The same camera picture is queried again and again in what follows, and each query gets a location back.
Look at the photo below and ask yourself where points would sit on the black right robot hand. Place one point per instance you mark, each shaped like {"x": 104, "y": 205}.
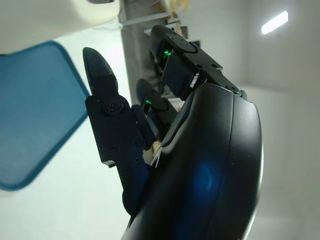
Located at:
{"x": 200, "y": 162}

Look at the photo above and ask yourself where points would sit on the blue plastic tray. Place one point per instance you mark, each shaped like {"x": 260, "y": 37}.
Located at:
{"x": 37, "y": 112}

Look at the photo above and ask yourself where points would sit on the ceiling light panel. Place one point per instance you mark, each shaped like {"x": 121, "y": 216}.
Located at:
{"x": 274, "y": 23}

